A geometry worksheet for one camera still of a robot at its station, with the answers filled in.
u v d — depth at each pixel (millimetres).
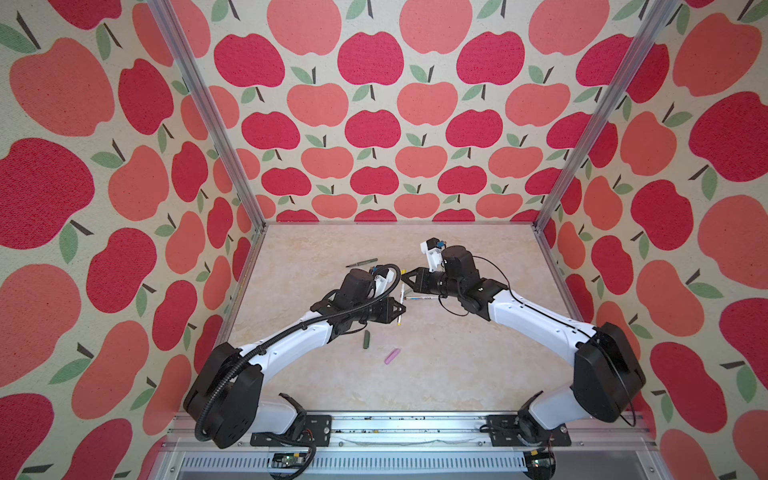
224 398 415
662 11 690
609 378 447
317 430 744
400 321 797
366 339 904
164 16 696
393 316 763
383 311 722
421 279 718
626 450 733
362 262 1086
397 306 790
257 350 459
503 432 733
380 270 746
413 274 776
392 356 867
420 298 985
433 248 749
